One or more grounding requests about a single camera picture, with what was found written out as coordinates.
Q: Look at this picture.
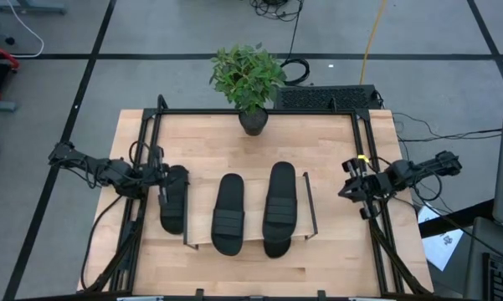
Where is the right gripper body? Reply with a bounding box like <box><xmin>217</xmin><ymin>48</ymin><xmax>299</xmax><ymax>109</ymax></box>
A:
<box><xmin>341</xmin><ymin>157</ymin><xmax>394</xmax><ymax>222</ymax></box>

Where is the thin black cable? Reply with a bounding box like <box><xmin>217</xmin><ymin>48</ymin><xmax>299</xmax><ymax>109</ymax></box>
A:
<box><xmin>391</xmin><ymin>111</ymin><xmax>503</xmax><ymax>145</ymax></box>

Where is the grey table foot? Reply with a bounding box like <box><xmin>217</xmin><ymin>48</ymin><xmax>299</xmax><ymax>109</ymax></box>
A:
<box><xmin>0</xmin><ymin>0</ymin><xmax>68</xmax><ymax>16</ymax></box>

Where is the coiled black cable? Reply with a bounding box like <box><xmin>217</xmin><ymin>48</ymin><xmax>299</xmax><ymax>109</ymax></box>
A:
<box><xmin>282</xmin><ymin>57</ymin><xmax>314</xmax><ymax>88</ymax></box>

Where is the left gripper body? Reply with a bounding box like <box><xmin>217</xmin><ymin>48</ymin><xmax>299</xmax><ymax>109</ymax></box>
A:
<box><xmin>144</xmin><ymin>144</ymin><xmax>171</xmax><ymax>207</ymax></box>

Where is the yellow cable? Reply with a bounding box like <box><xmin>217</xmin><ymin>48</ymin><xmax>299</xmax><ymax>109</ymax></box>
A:
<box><xmin>358</xmin><ymin>0</ymin><xmax>389</xmax><ymax>86</ymax></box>

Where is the black keyboard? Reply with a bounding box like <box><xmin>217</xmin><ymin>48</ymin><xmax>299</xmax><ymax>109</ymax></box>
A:
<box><xmin>482</xmin><ymin>252</ymin><xmax>503</xmax><ymax>301</ymax></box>

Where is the wooden shelf black metal frame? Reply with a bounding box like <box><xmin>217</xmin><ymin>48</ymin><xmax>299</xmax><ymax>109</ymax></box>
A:
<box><xmin>182</xmin><ymin>171</ymin><xmax>320</xmax><ymax>251</ymax></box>

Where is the black perforated metal case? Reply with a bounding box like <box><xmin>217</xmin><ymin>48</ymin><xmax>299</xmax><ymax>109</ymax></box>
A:
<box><xmin>274</xmin><ymin>84</ymin><xmax>382</xmax><ymax>111</ymax></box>

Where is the white cable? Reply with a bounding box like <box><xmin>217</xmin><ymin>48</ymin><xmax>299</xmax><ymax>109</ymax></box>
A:
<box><xmin>6</xmin><ymin>0</ymin><xmax>46</xmax><ymax>59</ymax></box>

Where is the green plant in black pot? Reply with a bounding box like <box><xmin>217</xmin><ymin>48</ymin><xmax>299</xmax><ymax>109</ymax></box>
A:
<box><xmin>208</xmin><ymin>41</ymin><xmax>288</xmax><ymax>137</ymax></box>

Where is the tangled black cable bundle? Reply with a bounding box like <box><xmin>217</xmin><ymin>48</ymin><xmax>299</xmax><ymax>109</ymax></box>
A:
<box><xmin>249</xmin><ymin>0</ymin><xmax>306</xmax><ymax>23</ymax></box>

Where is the grey desk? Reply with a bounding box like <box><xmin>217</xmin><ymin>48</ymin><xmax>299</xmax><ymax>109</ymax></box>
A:
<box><xmin>463</xmin><ymin>216</ymin><xmax>503</xmax><ymax>301</ymax></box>

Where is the black aluminium table frame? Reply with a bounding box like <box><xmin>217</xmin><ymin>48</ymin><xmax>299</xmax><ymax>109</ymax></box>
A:
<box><xmin>78</xmin><ymin>94</ymin><xmax>434</xmax><ymax>300</ymax></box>

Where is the white printed paper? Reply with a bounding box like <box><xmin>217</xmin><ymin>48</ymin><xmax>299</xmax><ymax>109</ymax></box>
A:
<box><xmin>417</xmin><ymin>206</ymin><xmax>466</xmax><ymax>272</ymax></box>

